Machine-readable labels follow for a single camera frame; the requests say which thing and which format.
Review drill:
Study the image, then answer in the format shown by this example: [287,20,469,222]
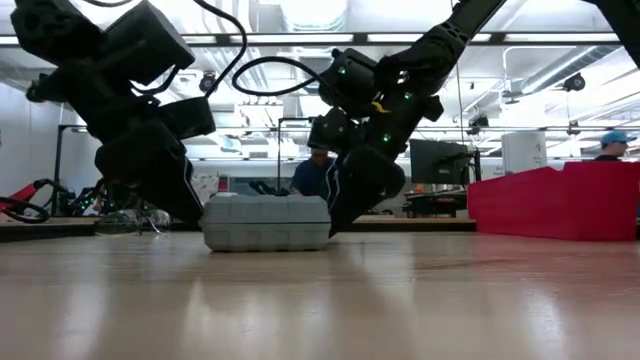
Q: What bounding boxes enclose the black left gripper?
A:
[94,0,216,176]

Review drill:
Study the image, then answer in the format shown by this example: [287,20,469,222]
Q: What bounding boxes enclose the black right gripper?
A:
[307,48,406,236]

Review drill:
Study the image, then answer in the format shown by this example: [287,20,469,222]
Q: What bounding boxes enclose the blue-grey plastic tool case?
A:
[199,193,332,253]

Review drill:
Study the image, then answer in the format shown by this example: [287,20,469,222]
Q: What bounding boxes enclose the white patterned board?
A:
[192,172,221,204]

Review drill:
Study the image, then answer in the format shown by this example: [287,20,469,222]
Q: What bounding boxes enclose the person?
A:
[289,147,336,197]
[593,130,639,162]

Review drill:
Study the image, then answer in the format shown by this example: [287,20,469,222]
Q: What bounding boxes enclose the black background robot arms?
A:
[248,179,291,197]

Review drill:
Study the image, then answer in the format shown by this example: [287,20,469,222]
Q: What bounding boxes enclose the dark equipment desk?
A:
[402,189,469,219]

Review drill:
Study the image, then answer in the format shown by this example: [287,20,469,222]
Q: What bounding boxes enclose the black computer monitor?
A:
[408,138,476,186]

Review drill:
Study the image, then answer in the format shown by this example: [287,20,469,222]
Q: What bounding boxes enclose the white pillar box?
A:
[501,130,549,175]

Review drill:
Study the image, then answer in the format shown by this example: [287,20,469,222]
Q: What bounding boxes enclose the red plastic bin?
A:
[467,160,640,243]

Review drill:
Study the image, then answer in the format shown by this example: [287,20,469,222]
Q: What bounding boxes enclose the black ceiling camera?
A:
[563,72,586,93]
[198,72,219,95]

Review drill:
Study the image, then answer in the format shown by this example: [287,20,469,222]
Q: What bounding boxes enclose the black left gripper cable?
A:
[192,0,250,100]

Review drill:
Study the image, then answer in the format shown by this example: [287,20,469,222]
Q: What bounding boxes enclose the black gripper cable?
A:
[192,0,250,100]
[231,55,326,98]

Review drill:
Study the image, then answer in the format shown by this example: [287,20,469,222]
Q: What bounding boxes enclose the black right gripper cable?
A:
[231,55,326,98]

